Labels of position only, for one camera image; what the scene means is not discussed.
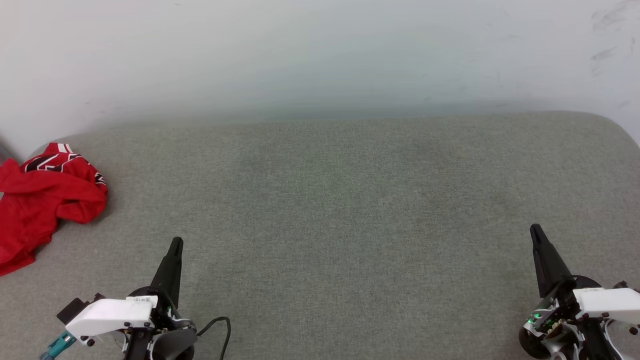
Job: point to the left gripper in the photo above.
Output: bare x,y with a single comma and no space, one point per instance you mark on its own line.
170,340

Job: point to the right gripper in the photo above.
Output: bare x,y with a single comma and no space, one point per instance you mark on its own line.
560,335

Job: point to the red basketball jersey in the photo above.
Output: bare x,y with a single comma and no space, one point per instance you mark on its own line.
40,200

